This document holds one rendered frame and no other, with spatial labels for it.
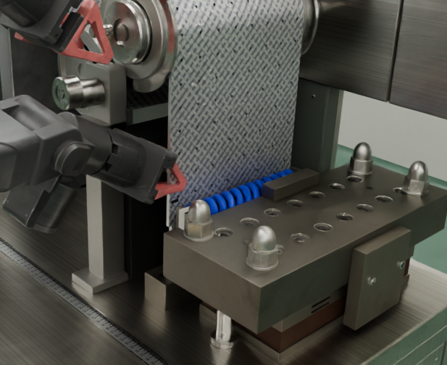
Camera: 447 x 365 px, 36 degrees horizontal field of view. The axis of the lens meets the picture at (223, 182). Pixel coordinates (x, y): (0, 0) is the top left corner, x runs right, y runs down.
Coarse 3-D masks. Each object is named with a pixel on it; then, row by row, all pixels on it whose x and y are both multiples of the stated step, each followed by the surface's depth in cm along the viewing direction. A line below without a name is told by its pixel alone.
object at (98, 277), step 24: (96, 72) 86; (120, 72) 85; (96, 96) 85; (120, 96) 86; (96, 120) 87; (120, 120) 88; (96, 192) 91; (120, 192) 92; (96, 216) 92; (120, 216) 94; (96, 240) 94; (120, 240) 95; (96, 264) 96; (120, 264) 97; (96, 288) 94
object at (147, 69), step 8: (112, 0) 84; (136, 0) 81; (144, 0) 80; (152, 0) 79; (304, 0) 96; (144, 8) 80; (152, 8) 79; (304, 8) 96; (104, 16) 86; (152, 16) 80; (160, 16) 79; (304, 16) 96; (152, 24) 80; (160, 24) 79; (304, 24) 96; (152, 32) 80; (160, 32) 79; (152, 40) 81; (160, 40) 80; (152, 48) 81; (160, 48) 80; (152, 56) 82; (160, 56) 81; (120, 64) 86; (128, 64) 85; (136, 64) 84; (144, 64) 83; (152, 64) 82; (128, 72) 86; (136, 72) 85; (144, 72) 83; (152, 72) 82
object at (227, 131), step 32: (288, 64) 96; (192, 96) 85; (224, 96) 89; (256, 96) 93; (288, 96) 98; (192, 128) 87; (224, 128) 91; (256, 128) 95; (288, 128) 100; (192, 160) 88; (224, 160) 93; (256, 160) 98; (288, 160) 103; (192, 192) 90
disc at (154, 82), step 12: (156, 0) 79; (168, 0) 78; (168, 12) 78; (168, 24) 79; (168, 36) 79; (168, 48) 80; (168, 60) 80; (156, 72) 82; (168, 72) 81; (132, 84) 87; (144, 84) 85; (156, 84) 83
